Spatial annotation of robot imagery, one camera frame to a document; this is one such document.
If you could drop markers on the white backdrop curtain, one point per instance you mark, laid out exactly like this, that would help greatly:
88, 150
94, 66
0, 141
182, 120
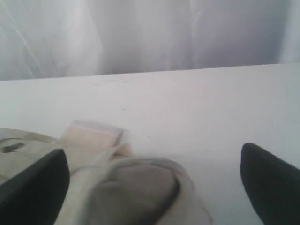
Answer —
63, 38

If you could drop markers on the cream fabric duffel bag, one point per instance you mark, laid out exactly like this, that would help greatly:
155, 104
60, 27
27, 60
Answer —
108, 184

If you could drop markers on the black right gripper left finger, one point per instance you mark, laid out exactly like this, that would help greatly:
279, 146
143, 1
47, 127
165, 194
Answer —
36, 195

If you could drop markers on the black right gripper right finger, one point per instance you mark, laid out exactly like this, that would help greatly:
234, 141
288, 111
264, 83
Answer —
272, 186

